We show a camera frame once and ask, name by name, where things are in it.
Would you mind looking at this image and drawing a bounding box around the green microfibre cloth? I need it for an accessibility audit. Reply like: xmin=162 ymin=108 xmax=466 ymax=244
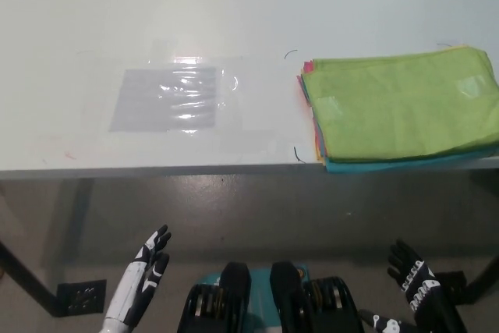
xmin=302 ymin=47 xmax=499 ymax=163

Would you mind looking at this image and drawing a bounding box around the clear tape patch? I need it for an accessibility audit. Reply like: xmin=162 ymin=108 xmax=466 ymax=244
xmin=317 ymin=96 xmax=345 ymax=119
xmin=455 ymin=74 xmax=489 ymax=97

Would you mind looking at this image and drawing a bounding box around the pink microfibre cloth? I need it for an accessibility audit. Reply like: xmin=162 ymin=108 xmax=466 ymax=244
xmin=296 ymin=58 xmax=317 ymax=108

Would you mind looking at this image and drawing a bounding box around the black floor plate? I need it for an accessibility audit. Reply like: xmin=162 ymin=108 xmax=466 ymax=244
xmin=57 ymin=279 xmax=108 ymax=317
xmin=432 ymin=270 xmax=469 ymax=305

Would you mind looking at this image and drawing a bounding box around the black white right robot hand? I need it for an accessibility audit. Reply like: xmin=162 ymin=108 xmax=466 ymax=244
xmin=358 ymin=239 xmax=469 ymax=333

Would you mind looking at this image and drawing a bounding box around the clear plastic sleeve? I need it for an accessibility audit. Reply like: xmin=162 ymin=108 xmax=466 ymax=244
xmin=108 ymin=55 xmax=243 ymax=136

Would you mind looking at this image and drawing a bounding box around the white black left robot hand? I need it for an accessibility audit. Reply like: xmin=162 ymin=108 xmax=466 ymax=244
xmin=101 ymin=225 xmax=172 ymax=329

